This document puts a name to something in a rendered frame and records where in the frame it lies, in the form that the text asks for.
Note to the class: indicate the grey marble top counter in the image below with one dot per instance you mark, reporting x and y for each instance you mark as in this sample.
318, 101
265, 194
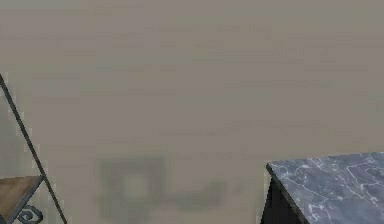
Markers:
336, 186

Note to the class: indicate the metal frame wooden shelf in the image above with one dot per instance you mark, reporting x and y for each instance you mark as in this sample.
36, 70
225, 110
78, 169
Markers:
16, 190

